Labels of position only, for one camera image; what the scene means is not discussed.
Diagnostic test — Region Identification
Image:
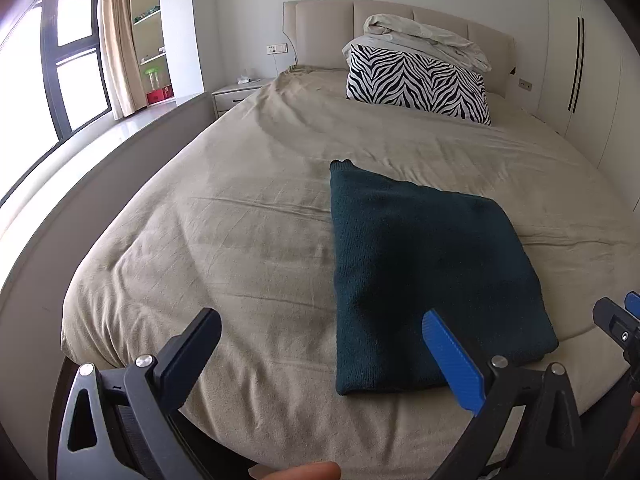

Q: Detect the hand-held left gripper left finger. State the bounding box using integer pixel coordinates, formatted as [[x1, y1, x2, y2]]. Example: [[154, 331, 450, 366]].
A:
[[52, 307, 223, 480]]

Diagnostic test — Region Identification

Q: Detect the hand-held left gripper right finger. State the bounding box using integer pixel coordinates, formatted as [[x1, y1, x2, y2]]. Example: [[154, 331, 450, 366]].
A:
[[421, 309, 586, 480]]

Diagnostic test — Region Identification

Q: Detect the dark green knit sweater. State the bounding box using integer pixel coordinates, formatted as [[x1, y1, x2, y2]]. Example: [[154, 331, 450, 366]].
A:
[[329, 159, 560, 397]]

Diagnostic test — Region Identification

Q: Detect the person's left hand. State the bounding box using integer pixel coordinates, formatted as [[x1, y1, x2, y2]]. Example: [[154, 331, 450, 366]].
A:
[[262, 461, 344, 480]]

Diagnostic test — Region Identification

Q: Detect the bed with beige sheet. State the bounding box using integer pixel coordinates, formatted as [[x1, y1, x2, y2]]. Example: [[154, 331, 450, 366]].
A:
[[0, 64, 640, 480]]

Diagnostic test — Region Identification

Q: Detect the white nightstand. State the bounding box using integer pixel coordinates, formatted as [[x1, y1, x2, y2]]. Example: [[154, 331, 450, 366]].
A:
[[211, 77, 276, 119]]

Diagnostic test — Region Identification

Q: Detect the zebra print pillow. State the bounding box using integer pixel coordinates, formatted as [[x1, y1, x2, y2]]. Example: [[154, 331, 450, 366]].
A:
[[345, 44, 493, 126]]

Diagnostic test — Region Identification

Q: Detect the black framed window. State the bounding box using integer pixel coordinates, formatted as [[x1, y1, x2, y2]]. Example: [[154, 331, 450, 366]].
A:
[[0, 0, 114, 207]]

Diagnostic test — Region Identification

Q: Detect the beige curtain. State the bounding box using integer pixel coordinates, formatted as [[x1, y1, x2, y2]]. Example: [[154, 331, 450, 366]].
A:
[[99, 0, 139, 121]]

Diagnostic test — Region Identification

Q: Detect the folded white duvet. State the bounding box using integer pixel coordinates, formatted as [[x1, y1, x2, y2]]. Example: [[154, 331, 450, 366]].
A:
[[342, 13, 493, 74]]

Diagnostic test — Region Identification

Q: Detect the beige upholstered headboard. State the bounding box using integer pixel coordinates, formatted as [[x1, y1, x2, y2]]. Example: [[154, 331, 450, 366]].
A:
[[282, 0, 516, 97]]

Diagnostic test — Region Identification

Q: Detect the white wardrobe with black handles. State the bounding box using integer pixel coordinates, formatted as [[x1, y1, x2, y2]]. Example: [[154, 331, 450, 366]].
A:
[[537, 0, 640, 172]]

